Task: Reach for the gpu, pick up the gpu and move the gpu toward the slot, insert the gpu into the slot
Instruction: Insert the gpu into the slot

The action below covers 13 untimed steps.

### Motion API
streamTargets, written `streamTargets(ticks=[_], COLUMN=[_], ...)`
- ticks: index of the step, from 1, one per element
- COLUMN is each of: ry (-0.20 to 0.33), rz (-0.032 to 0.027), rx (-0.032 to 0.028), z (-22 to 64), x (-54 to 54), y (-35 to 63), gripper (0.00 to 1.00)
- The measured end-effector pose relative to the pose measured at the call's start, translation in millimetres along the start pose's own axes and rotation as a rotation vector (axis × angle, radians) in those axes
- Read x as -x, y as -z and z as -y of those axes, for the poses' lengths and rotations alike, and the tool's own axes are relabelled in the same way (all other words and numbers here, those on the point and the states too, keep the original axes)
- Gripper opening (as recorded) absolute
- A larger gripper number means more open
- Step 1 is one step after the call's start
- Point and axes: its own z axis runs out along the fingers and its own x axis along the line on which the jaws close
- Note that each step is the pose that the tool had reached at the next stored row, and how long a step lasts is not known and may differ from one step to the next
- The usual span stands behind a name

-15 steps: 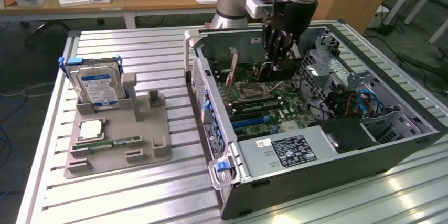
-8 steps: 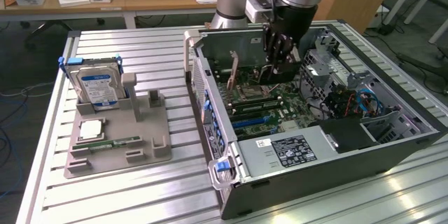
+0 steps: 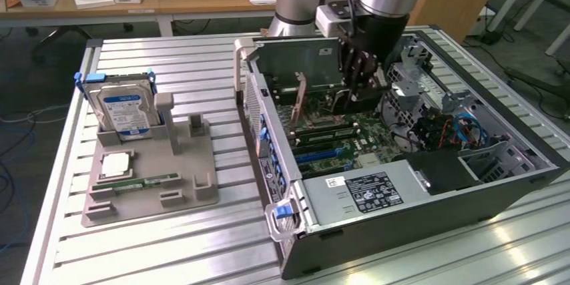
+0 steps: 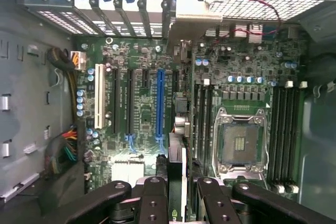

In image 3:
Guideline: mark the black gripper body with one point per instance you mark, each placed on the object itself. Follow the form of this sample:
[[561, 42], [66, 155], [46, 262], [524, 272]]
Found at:
[[378, 38]]

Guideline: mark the thin graphics card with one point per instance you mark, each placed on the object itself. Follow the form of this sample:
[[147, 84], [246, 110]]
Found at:
[[357, 106]]

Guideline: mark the long blue expansion slot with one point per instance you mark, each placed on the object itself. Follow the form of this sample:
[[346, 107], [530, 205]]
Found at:
[[317, 155]]

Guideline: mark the perforated silver drive cage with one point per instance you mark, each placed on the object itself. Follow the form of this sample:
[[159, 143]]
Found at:
[[414, 98]]

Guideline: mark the CPU socket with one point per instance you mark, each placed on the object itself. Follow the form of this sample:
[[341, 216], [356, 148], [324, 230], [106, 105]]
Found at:
[[318, 122]]

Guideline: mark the green motherboard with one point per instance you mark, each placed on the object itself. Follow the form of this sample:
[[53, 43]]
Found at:
[[370, 131]]

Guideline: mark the installed RAM stick white clips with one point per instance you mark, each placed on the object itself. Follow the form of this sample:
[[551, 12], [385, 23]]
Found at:
[[328, 133]]

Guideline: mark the black power adapter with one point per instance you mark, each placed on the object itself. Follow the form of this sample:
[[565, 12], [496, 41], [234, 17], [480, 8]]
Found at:
[[490, 37]]

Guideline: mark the small silver chipset heatsink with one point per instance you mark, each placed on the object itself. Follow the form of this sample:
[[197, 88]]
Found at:
[[370, 161]]

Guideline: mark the gray power supply with label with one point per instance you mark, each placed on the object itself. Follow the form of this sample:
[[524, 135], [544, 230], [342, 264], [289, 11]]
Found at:
[[370, 195]]

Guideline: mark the dark floor stand base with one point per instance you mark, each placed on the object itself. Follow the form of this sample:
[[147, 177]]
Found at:
[[541, 79]]

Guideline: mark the silver disk bay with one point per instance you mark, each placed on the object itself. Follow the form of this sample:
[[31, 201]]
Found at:
[[498, 161]]

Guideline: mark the blue case latch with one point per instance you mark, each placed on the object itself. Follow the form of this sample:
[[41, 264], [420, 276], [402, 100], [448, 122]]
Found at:
[[282, 212]]

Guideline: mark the open black PC case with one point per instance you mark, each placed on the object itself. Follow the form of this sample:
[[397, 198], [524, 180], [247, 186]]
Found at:
[[401, 231]]

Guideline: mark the hard disk with blue label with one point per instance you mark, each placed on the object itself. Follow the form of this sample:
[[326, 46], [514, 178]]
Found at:
[[122, 115]]

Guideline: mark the blue disk caddy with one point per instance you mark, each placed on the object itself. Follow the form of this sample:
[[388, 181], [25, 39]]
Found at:
[[91, 77]]

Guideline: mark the loose green RAM stick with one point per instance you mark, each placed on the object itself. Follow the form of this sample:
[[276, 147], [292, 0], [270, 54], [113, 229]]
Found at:
[[134, 183]]

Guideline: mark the silver CPU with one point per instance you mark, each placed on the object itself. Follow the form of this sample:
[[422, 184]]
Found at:
[[115, 165]]

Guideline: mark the gray parts rack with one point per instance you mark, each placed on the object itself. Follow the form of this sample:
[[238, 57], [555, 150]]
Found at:
[[151, 211]]

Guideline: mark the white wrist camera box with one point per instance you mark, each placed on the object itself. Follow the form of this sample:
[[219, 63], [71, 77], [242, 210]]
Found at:
[[332, 21]]

